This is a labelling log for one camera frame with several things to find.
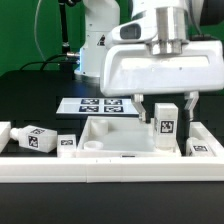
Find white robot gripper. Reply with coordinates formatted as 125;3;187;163
100;41;224;128

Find white square table top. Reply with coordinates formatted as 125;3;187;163
76;116;181;158

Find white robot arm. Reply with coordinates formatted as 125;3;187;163
75;0;224;121

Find white U-shaped fence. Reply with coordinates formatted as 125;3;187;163
0;123;224;183

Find white marker tag sheet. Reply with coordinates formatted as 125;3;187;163
56;98;138;116

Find black cables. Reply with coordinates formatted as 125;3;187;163
19;51;81;72

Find black camera stand pole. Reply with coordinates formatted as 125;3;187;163
58;0;76;54

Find white cable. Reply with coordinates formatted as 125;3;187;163
34;0;48;63

